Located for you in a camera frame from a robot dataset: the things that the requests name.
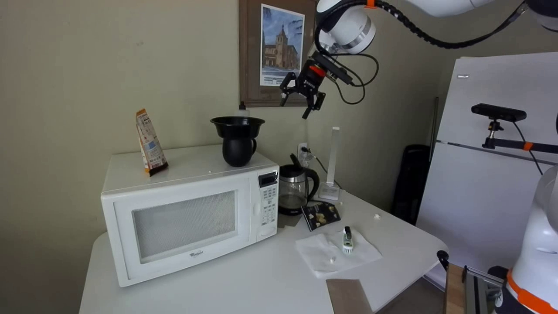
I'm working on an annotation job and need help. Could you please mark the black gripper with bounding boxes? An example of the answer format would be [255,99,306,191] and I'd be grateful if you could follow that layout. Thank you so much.
[280,57,328,122]

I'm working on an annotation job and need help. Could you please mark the black bowl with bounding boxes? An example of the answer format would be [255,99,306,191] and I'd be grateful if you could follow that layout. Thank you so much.
[210,115,267,141]

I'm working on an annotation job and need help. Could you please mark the building photo poster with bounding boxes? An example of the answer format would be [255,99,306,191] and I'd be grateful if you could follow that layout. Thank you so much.
[259,1,308,88]

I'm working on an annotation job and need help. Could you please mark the white desk lamp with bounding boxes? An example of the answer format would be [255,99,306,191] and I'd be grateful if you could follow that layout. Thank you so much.
[316,125,346,205]

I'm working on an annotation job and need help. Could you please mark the brown framed cork board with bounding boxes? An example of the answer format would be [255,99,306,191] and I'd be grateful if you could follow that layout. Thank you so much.
[238,0,323,108]

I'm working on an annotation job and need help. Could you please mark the dark blue mug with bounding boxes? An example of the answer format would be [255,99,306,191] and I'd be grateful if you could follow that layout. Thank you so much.
[220,134,260,169]

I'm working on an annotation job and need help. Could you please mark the black glass electric kettle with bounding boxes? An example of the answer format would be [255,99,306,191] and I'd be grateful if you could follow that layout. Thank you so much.
[278,153,323,218]

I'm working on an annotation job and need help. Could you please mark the black snack packet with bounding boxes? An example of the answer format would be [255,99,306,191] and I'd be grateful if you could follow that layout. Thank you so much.
[302,200,344,231]

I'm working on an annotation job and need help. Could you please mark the small green white device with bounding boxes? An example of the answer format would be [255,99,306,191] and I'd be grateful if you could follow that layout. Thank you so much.
[341,225,358,252]

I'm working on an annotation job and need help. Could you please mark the orange popcorn bag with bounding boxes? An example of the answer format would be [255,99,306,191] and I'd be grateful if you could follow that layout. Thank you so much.
[135,106,172,177]

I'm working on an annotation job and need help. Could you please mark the white microwave oven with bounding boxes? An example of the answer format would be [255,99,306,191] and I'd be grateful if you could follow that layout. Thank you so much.
[100,143,283,289]

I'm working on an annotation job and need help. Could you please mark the white refrigerator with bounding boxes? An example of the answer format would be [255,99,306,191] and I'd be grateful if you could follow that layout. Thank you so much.
[414,50,558,275]

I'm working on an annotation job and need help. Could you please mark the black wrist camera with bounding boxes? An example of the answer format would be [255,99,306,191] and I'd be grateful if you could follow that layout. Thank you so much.
[313,50,358,88]

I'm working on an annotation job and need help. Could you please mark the white wall outlet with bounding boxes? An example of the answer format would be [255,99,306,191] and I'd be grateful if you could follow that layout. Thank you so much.
[297,141,316,162]

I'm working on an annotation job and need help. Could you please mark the thin black camera cable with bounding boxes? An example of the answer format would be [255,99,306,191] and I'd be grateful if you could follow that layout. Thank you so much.
[315,22,383,108]

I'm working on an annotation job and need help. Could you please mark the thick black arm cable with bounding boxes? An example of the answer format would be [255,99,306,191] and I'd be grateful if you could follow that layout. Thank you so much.
[372,0,531,50]

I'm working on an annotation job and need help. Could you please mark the black camera on stand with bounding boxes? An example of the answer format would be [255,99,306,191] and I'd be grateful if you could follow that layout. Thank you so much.
[470,101,558,156]

